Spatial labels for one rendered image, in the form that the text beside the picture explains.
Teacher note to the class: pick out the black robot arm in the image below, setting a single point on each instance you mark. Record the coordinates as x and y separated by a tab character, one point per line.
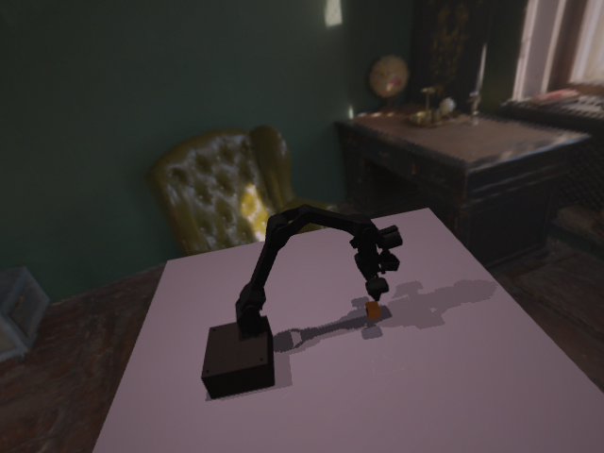
278	231

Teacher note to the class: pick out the orange block with black square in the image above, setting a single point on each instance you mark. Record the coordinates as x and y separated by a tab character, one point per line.
372	309

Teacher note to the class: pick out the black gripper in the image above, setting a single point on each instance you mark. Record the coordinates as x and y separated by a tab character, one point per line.
374	284

